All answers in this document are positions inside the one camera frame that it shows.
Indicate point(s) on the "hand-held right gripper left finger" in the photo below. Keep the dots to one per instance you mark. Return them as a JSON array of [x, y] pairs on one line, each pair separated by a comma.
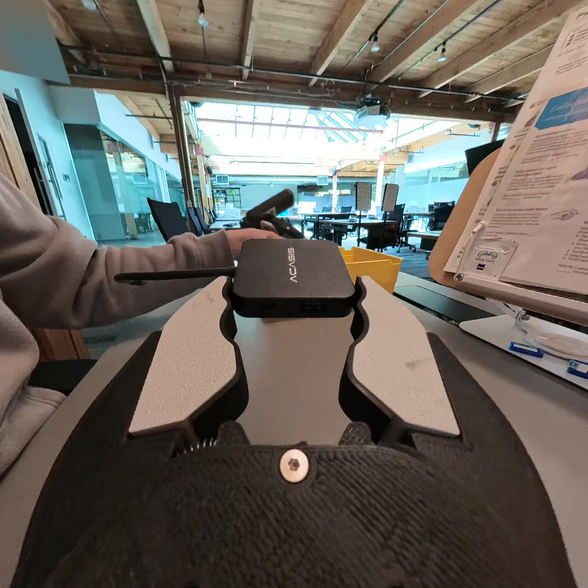
[[183, 358]]

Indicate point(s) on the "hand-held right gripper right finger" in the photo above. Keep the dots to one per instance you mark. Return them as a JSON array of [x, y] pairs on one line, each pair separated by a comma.
[[399, 358]]

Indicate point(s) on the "black usb hub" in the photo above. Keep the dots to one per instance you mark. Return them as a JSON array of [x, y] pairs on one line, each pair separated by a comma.
[[289, 271]]

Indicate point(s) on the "person's left forearm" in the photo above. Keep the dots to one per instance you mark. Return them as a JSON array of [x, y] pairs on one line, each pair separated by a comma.
[[115, 271]]

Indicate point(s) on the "person's left hand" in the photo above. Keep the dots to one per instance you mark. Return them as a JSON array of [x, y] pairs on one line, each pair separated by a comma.
[[243, 241]]

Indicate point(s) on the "black desk pad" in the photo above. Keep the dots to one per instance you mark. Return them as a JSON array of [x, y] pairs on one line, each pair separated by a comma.
[[441, 301]]

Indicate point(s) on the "dark office desk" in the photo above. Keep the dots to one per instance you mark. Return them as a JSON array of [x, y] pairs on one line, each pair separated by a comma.
[[353, 227]]

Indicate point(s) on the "yellow plastic bin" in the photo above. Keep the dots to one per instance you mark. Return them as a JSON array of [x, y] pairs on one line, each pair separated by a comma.
[[372, 268]]

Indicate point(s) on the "black office chair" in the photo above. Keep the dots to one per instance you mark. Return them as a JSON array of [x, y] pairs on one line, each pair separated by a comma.
[[167, 219]]

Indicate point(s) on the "clear document stand base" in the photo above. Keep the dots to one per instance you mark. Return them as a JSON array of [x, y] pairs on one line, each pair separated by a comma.
[[523, 340]]

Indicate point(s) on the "blue clip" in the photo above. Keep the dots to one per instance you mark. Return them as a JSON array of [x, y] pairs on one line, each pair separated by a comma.
[[579, 369], [526, 350]]

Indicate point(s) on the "lens wipe packet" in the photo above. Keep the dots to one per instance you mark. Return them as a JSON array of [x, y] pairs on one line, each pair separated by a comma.
[[492, 259]]

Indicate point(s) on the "ceiling projector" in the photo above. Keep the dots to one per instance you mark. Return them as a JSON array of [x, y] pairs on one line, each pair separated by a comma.
[[372, 112]]

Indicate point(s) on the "person's grey hoodie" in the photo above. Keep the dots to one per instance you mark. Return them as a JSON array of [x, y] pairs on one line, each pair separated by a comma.
[[23, 404]]

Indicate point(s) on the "printed instruction sheet board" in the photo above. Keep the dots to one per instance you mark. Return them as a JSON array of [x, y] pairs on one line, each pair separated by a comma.
[[533, 193]]

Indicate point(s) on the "dark monitor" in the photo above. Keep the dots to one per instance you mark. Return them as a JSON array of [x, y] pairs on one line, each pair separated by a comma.
[[482, 156]]

